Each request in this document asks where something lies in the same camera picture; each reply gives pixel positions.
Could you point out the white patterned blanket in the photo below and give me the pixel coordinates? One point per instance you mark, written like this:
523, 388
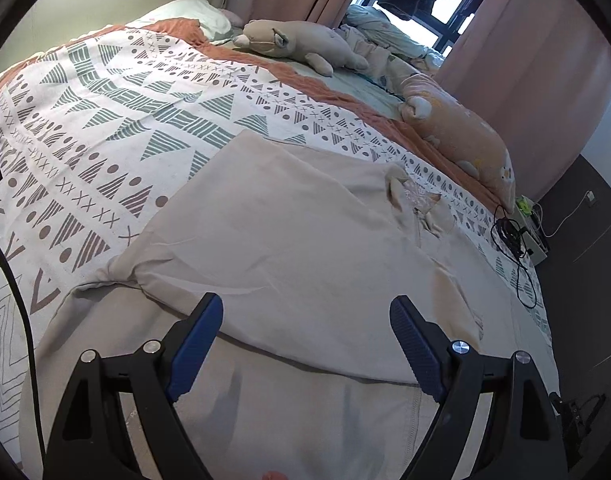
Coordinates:
110, 125

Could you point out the white pillow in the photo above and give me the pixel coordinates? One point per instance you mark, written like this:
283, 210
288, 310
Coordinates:
195, 15

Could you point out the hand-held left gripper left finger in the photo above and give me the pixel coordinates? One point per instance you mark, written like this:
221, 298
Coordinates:
195, 345

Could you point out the green small item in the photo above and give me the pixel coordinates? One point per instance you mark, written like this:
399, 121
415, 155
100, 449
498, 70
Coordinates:
524, 206

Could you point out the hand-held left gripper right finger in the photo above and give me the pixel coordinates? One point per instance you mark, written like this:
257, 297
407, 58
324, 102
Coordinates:
415, 340

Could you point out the window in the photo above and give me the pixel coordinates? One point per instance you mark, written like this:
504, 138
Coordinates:
453, 10

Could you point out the light blue bedding pile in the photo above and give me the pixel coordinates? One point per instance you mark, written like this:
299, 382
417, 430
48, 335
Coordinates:
380, 25

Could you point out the grey plush animal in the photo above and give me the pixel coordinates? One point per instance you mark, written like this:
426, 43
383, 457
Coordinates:
295, 42

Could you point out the white storage box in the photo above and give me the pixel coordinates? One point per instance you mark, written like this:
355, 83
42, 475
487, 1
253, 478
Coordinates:
538, 251

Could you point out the beige garment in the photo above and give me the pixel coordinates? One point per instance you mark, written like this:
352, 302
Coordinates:
285, 240

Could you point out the black stand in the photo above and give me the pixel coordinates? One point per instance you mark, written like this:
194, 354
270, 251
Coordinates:
578, 417

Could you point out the pink plush pillow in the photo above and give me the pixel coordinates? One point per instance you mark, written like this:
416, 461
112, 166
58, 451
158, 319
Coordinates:
460, 135

